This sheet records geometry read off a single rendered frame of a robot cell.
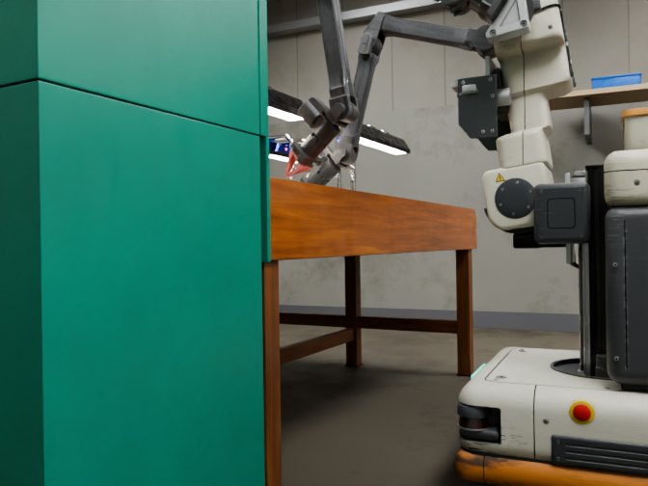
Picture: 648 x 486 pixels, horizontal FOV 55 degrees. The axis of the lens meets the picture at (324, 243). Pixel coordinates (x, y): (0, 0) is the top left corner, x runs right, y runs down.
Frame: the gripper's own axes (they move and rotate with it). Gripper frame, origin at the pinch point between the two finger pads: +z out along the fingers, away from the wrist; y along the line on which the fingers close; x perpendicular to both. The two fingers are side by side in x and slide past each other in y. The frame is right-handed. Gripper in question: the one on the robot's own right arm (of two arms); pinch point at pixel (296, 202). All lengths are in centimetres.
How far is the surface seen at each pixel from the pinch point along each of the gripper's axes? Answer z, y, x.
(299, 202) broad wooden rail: -27, 61, 27
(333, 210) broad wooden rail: -26, 44, 28
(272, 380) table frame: -2, 72, 59
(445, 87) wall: -39, -252, -93
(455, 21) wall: -74, -252, -125
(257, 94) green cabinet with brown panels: -43, 84, 13
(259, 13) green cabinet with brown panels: -53, 83, 0
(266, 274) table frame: -16, 74, 40
